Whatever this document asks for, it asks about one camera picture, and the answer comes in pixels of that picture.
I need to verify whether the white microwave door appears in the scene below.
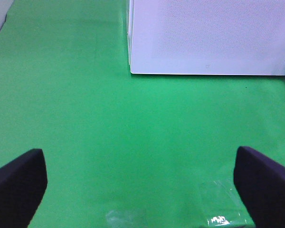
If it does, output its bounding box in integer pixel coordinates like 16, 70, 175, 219
126, 0, 285, 76

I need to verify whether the green table cloth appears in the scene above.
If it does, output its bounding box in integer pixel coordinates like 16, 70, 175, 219
0, 0, 285, 228

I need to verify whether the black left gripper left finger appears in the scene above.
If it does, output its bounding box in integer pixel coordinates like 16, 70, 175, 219
0, 149, 48, 228

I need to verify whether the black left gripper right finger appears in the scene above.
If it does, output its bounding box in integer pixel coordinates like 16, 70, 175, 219
233, 146, 285, 228

